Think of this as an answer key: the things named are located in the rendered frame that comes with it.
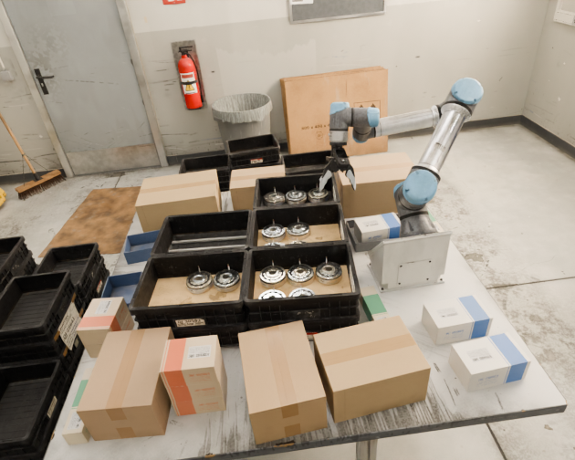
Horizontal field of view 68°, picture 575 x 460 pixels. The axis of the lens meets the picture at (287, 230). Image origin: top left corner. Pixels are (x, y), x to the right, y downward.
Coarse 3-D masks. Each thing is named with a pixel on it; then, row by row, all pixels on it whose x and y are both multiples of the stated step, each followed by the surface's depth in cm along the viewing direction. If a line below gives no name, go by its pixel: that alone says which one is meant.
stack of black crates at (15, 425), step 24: (0, 384) 199; (24, 384) 204; (48, 384) 190; (0, 408) 194; (24, 408) 193; (48, 408) 187; (0, 432) 184; (24, 432) 183; (48, 432) 184; (0, 456) 175; (24, 456) 175
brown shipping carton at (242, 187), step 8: (256, 168) 242; (264, 168) 241; (272, 168) 240; (280, 168) 240; (232, 176) 236; (240, 176) 235; (248, 176) 235; (256, 176) 234; (264, 176) 233; (272, 176) 232; (232, 184) 228; (240, 184) 227; (248, 184) 227; (232, 192) 226; (240, 192) 226; (248, 192) 227; (232, 200) 229; (240, 200) 229; (248, 200) 230; (240, 208) 232; (248, 208) 232
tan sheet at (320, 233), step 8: (336, 224) 195; (312, 232) 191; (320, 232) 191; (328, 232) 190; (336, 232) 190; (264, 240) 189; (288, 240) 187; (296, 240) 187; (304, 240) 186; (312, 240) 186; (320, 240) 185; (328, 240) 185
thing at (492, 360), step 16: (496, 336) 140; (464, 352) 136; (480, 352) 136; (496, 352) 135; (512, 352) 135; (464, 368) 133; (480, 368) 131; (496, 368) 130; (512, 368) 132; (464, 384) 135; (480, 384) 134; (496, 384) 135
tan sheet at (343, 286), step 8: (256, 272) 171; (344, 272) 167; (256, 280) 167; (344, 280) 163; (256, 288) 163; (264, 288) 163; (272, 288) 162; (280, 288) 162; (288, 288) 162; (296, 288) 161; (312, 288) 161; (320, 288) 160; (328, 288) 160; (336, 288) 160; (344, 288) 159; (256, 296) 160
